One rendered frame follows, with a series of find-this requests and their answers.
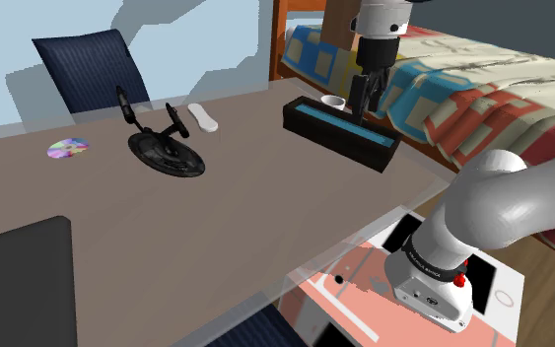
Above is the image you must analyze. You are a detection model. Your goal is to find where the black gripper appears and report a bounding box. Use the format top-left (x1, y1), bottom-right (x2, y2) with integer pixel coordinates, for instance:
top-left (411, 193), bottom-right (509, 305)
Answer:
top-left (348, 35), bottom-right (401, 127)

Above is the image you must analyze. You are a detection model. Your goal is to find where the bed with patchwork quilt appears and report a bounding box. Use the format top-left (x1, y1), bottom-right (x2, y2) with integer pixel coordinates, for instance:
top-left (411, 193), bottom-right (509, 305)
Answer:
top-left (268, 0), bottom-right (555, 270)

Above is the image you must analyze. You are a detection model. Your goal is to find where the white cup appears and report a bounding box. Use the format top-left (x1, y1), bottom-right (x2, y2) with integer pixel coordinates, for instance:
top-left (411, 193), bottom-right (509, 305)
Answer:
top-left (320, 94), bottom-right (347, 112)

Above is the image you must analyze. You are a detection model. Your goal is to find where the pink and white robot stand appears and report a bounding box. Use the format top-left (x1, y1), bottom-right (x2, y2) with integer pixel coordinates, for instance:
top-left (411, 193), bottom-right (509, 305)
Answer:
top-left (276, 206), bottom-right (526, 347)

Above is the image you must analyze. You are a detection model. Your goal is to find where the black box with blue inside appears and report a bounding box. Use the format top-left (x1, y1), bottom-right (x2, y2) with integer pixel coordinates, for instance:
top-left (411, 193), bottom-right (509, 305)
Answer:
top-left (282, 95), bottom-right (402, 174)

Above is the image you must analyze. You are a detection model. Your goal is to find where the white remote control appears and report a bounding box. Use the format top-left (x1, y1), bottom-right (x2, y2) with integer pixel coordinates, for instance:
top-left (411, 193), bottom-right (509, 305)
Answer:
top-left (187, 103), bottom-right (220, 134)

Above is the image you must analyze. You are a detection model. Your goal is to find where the brown desk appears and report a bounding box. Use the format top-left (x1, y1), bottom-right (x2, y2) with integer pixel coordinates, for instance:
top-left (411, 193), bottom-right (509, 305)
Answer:
top-left (0, 78), bottom-right (451, 347)

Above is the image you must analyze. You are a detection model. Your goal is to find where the iridescent compact disc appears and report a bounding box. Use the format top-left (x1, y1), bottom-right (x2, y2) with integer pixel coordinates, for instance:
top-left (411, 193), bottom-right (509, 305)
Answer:
top-left (46, 137), bottom-right (92, 161)

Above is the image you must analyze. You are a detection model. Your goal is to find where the dark blue chair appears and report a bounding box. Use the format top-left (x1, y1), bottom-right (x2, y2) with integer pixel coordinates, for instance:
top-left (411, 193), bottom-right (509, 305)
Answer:
top-left (31, 28), bottom-right (152, 115)
top-left (203, 302), bottom-right (308, 347)

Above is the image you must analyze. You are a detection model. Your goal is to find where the black spaceship model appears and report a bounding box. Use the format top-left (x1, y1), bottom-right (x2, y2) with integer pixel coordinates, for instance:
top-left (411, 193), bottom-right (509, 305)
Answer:
top-left (114, 85), bottom-right (207, 179)

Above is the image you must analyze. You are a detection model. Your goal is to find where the black laptop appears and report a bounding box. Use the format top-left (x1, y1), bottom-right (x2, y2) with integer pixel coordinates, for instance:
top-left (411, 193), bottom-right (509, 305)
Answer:
top-left (0, 215), bottom-right (79, 347)

